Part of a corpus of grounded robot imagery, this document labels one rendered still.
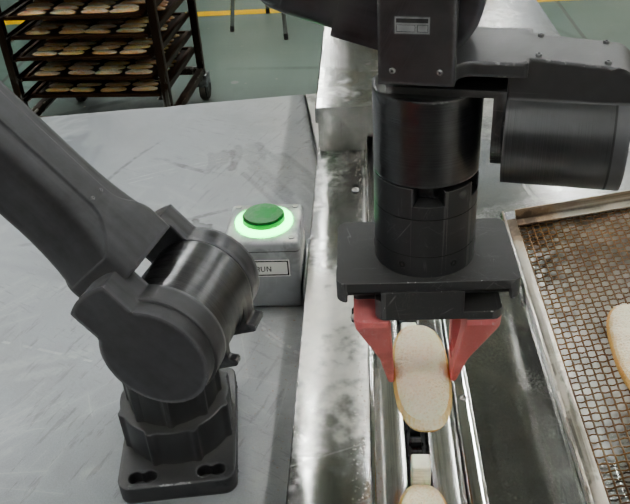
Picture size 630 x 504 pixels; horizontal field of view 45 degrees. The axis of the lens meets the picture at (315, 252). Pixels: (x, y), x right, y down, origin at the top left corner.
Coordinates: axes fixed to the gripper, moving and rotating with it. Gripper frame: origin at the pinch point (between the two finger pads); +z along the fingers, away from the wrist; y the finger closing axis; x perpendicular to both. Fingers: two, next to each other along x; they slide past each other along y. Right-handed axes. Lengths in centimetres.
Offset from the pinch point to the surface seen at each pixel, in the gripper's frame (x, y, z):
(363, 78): 54, -3, 1
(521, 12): 111, 27, 12
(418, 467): -3.0, -0.3, 6.3
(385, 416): 3.5, -2.3, 8.3
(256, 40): 346, -57, 92
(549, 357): 5.3, 9.7, 4.3
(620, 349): 4.4, 14.3, 2.9
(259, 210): 24.7, -13.4, 2.6
